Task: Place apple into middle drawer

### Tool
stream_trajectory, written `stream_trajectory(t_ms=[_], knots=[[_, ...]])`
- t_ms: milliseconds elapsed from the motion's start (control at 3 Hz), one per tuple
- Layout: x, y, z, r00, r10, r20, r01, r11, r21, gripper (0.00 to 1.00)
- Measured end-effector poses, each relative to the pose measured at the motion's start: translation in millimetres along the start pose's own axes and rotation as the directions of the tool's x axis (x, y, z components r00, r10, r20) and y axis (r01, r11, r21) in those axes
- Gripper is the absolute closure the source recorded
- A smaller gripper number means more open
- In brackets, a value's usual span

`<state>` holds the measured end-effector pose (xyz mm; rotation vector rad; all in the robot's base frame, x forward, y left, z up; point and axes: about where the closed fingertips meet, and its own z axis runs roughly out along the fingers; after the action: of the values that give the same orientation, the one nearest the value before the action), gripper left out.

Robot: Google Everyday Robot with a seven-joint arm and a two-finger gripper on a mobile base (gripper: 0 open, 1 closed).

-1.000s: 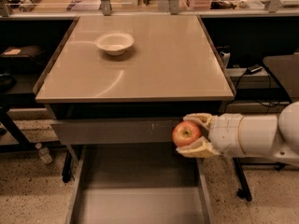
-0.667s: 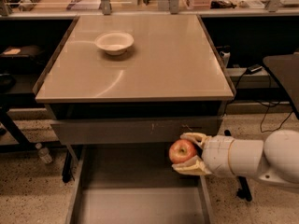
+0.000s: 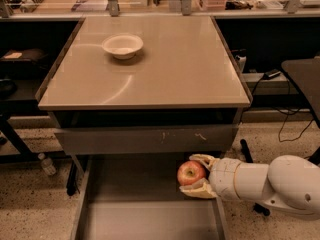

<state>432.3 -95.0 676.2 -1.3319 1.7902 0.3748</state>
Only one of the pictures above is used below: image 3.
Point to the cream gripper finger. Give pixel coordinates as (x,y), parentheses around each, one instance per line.
(200,189)
(206,160)

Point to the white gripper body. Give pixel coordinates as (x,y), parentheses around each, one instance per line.
(224,178)

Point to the red apple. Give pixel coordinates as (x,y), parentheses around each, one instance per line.
(190,172)

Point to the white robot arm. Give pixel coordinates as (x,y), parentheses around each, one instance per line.
(287,184)

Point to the closed grey top drawer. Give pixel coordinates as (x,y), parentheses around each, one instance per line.
(157,139)

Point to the open grey middle drawer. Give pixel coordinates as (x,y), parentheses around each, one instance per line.
(137,197)

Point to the grey drawer cabinet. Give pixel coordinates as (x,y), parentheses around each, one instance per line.
(183,75)

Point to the black phone on shelf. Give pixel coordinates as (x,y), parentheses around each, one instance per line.
(271,74)

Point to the white paper bowl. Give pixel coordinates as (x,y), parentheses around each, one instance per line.
(122,46)

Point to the clear plastic bottle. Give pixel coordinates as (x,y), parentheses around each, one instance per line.
(47,164)

